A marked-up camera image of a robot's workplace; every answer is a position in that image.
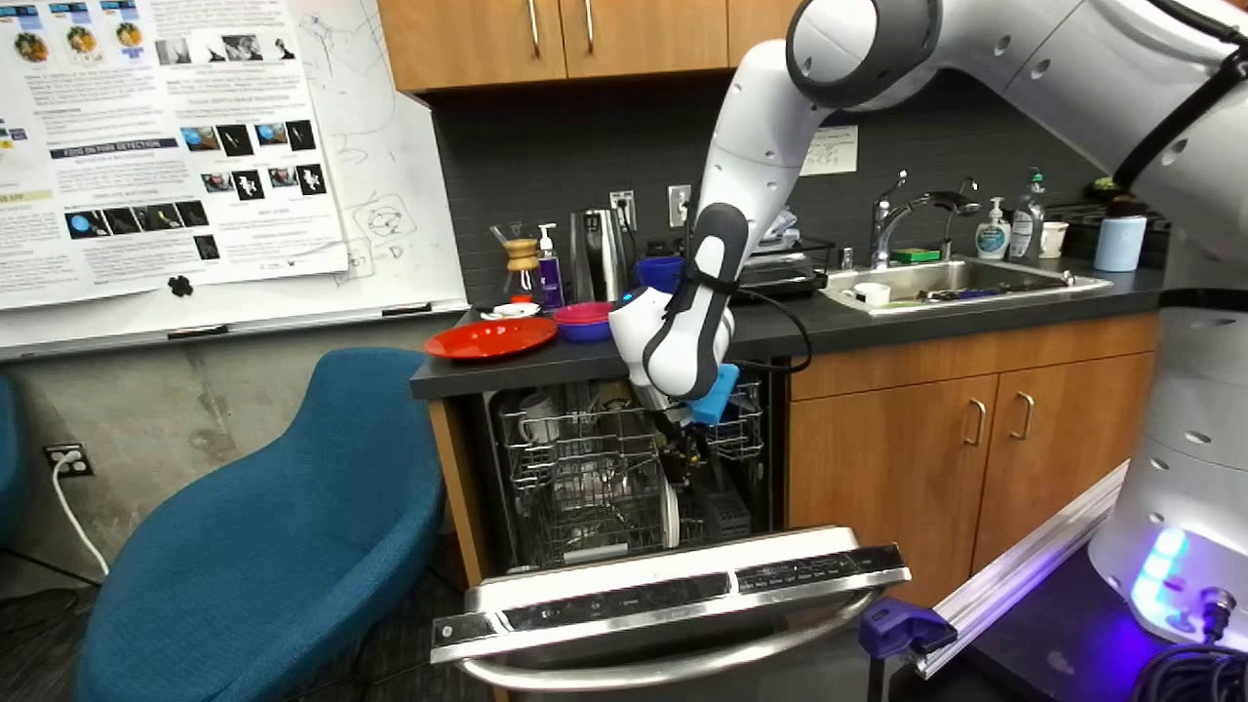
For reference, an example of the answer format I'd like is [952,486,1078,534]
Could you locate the lower wooden cabinets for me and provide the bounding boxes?
[781,310,1159,604]

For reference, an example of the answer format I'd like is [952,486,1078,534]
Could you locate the whiteboard with posters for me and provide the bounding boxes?
[0,0,467,357]

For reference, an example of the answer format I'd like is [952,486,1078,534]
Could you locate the stainless dishwasher door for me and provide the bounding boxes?
[428,526,912,695]

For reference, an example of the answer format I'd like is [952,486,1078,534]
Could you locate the purple soap bottle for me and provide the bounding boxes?
[539,223,566,308]

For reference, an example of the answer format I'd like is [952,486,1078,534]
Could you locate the grey dishwasher rack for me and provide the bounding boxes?
[495,379,769,504]

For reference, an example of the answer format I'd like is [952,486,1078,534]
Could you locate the steel electric kettle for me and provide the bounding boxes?
[570,205,626,299]

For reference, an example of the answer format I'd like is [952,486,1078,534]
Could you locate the lower dishwasher rack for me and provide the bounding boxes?
[518,475,751,566]

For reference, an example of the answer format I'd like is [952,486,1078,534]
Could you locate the purple bowl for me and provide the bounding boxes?
[554,299,612,342]

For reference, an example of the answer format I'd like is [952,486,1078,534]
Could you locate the clear soap dispenser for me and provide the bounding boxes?
[974,199,1008,262]

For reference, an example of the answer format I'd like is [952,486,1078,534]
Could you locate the green yellow sponge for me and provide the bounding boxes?
[896,245,943,266]

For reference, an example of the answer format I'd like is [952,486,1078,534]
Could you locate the paper note on wall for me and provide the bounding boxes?
[804,124,859,176]

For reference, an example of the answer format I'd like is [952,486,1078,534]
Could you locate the white mug in sink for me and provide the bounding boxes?
[855,280,892,308]

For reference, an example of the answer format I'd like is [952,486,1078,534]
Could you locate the red plate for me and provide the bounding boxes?
[426,314,556,361]

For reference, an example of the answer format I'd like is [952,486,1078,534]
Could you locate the teal chair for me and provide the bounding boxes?
[0,373,25,540]
[73,348,439,702]

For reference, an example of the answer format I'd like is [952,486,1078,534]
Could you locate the wall power outlet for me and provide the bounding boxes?
[44,440,93,475]

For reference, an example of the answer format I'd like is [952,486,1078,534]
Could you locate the stainless steel sink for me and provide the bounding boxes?
[821,256,1103,314]

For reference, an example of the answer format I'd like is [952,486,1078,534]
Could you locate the white cable on floor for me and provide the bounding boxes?
[46,448,114,578]

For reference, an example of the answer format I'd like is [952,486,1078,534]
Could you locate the black dish drying rack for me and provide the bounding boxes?
[739,251,818,299]

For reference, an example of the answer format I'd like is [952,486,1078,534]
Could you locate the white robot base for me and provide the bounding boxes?
[1086,91,1248,648]

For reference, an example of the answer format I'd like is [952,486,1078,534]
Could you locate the chrome kitchen faucet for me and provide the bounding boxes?
[870,170,983,269]

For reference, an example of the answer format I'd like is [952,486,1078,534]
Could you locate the blue plastic cup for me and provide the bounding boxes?
[635,256,682,291]

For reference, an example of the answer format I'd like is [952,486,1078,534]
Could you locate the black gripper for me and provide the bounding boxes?
[653,409,709,486]

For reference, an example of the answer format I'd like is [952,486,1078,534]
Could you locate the upper wooden cabinets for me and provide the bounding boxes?
[378,0,804,95]

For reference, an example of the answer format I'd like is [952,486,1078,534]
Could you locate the wooden cabinets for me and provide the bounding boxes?
[378,0,804,95]
[781,310,1159,604]

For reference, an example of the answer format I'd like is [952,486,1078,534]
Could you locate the glass coffee carafe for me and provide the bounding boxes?
[495,223,539,303]

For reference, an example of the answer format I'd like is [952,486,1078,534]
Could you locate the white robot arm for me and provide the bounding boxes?
[623,0,1248,499]

